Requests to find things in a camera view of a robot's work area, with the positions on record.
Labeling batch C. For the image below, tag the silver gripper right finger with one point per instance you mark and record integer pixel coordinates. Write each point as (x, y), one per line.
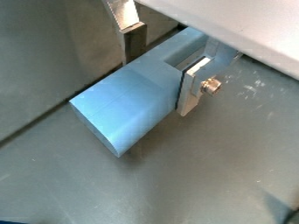
(199, 79)

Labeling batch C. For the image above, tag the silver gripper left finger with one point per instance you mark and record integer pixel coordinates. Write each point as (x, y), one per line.
(131, 30)

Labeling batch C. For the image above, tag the light blue square-circle object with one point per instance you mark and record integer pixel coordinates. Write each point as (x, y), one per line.
(128, 102)

